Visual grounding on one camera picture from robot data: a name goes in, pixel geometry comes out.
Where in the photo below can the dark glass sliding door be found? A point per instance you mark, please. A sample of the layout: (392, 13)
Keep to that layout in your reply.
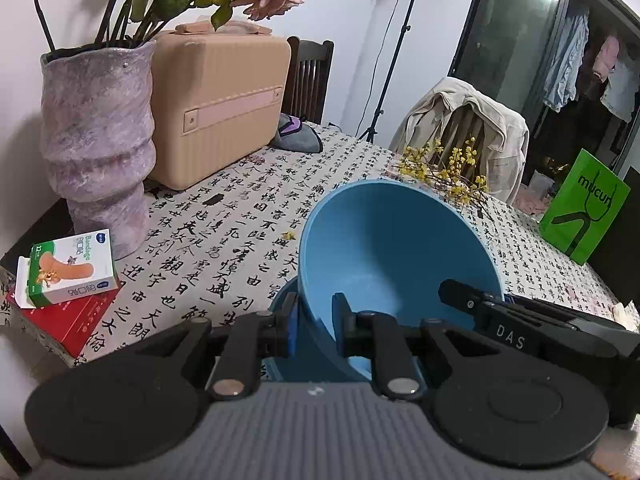
(500, 35)

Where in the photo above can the red flat box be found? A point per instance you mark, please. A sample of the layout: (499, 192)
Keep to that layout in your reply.
(75, 320)

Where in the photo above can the hanging white garment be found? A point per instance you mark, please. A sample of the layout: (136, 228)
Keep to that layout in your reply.
(622, 90)

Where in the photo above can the pink cloth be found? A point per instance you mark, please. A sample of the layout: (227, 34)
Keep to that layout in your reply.
(532, 205)

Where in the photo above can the green paper bag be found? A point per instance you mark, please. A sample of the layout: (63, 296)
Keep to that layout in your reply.
(567, 200)

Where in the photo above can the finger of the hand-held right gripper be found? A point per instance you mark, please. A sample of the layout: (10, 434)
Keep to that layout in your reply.
(465, 301)

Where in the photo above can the hanging light blue shirt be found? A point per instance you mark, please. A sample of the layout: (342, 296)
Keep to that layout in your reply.
(567, 60)

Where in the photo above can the dark wooden chair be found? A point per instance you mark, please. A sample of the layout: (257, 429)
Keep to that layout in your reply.
(310, 80)

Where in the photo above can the beige jacket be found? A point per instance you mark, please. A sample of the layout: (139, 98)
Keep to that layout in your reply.
(500, 160)

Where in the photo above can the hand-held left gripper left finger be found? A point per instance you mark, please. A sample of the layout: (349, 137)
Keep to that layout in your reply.
(292, 330)

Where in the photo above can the blue bowl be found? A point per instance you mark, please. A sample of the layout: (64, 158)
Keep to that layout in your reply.
(390, 250)
(317, 355)

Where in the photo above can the black paper bag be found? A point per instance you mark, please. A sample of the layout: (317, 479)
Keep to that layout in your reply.
(622, 250)

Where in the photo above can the yellow flower branch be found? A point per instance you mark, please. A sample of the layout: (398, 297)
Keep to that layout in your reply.
(450, 175)

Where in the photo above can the white crumpled tissue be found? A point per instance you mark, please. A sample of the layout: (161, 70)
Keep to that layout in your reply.
(627, 312)

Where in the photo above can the wooden chair under jacket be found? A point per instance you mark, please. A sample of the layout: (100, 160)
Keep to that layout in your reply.
(460, 130)

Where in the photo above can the grey purple cloth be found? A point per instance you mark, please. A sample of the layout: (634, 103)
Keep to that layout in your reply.
(295, 137)

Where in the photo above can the hanging pink garment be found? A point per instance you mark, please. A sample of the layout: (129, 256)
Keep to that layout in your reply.
(607, 55)

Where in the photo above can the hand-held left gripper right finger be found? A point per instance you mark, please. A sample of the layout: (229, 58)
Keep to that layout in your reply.
(342, 330)

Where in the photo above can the beige hard case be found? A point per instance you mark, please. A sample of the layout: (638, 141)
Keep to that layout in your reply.
(220, 110)

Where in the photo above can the mottled purple ceramic vase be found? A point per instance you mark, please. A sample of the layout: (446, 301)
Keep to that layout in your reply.
(100, 150)

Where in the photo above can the white green bandage box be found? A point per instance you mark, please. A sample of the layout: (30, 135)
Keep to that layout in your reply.
(70, 270)

